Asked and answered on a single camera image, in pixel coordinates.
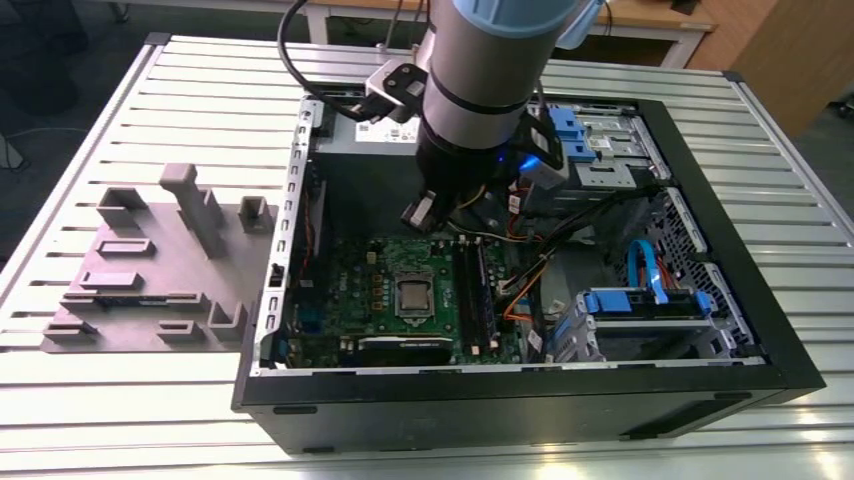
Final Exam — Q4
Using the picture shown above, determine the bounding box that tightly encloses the white and black webcam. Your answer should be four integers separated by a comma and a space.
516, 112, 570, 189

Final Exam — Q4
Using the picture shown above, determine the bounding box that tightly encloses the grey power supply unit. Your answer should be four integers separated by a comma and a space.
312, 105, 428, 237

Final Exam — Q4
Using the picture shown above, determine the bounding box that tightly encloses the empty blue disk carrier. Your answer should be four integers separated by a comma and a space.
547, 106, 600, 165

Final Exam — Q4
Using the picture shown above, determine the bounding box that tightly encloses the grey box with black face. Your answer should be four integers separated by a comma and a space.
363, 62, 428, 124

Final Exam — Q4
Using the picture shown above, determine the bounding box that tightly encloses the metal drive cage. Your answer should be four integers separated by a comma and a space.
526, 103, 674, 215

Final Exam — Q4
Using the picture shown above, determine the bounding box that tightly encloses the black RAM slot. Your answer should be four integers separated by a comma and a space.
471, 235, 503, 350
452, 235, 483, 354

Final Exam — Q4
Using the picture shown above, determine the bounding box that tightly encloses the green motherboard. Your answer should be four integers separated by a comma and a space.
284, 227, 530, 369

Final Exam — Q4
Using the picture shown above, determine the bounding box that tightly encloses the hard disk in blue carrier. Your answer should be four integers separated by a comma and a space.
584, 289, 714, 322

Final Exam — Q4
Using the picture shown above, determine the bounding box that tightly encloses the black graphics card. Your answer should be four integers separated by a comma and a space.
337, 332, 456, 367

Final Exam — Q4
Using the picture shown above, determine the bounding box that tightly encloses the wooden desk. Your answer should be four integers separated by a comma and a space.
303, 0, 720, 69

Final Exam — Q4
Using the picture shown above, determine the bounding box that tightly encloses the metal disk bay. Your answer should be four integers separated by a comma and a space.
571, 285, 763, 362

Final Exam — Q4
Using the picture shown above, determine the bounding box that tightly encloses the grey parts rack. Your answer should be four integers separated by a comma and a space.
39, 162, 283, 356

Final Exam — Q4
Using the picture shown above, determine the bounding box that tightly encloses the black PC case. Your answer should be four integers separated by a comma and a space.
229, 78, 830, 456

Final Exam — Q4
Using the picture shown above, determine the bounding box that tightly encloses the RAM stick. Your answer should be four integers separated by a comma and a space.
91, 294, 176, 308

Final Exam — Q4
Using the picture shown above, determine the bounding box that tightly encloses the wooden cabinet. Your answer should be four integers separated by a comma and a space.
730, 0, 854, 142

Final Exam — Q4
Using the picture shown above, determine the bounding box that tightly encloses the small grey wrist camera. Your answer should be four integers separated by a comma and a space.
399, 192, 436, 232

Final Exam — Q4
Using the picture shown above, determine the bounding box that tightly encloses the black camera cable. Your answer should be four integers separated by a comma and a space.
276, 0, 387, 125

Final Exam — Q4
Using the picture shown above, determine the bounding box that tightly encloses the orange wire bundle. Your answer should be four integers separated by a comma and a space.
500, 284, 536, 326

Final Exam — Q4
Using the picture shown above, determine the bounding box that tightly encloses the blue wire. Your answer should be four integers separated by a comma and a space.
626, 238, 670, 306

